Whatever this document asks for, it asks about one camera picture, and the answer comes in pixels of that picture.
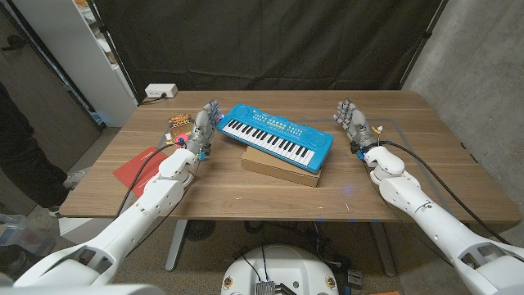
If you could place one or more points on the white robot torso base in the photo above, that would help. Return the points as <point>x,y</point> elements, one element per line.
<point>278,270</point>

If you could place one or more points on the white shelf cabinet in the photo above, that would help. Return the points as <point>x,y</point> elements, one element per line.
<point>82,61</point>

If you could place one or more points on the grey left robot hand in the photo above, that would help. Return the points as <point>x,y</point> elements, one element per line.
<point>202,127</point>

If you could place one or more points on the clear plastic storage bin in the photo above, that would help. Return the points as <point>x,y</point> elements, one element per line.
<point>20,235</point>

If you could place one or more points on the black round floor fan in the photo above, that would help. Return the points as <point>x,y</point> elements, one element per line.
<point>200,229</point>

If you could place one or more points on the black backdrop stand pole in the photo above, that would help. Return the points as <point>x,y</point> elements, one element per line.
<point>112,49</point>
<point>423,41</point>

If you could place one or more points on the white power strip box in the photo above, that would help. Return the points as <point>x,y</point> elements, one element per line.
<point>160,90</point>

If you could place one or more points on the grey table leg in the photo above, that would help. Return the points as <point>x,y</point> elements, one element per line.
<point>176,246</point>
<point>384,250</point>

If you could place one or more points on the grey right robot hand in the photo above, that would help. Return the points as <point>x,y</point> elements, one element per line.
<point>357,123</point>

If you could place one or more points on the black backdrop curtain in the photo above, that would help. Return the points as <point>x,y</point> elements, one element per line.
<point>266,41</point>

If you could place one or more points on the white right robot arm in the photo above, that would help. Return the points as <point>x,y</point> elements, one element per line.
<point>425,217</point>

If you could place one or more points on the blue toy piano keyboard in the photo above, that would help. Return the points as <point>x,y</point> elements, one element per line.
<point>274,135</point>

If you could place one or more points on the person in dark trousers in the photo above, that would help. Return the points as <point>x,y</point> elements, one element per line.
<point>20,164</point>

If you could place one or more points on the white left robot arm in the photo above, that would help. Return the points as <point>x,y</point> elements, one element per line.
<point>135,217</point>

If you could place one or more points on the brown flat cardboard box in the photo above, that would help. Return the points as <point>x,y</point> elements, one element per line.
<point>270,168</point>

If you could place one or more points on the white sneaker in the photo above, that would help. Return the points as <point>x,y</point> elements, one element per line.
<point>74,179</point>

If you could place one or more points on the red notebook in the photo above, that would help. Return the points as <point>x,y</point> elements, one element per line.
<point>131,170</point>

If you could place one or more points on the gold snack packet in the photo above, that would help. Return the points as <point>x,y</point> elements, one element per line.
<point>180,125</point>

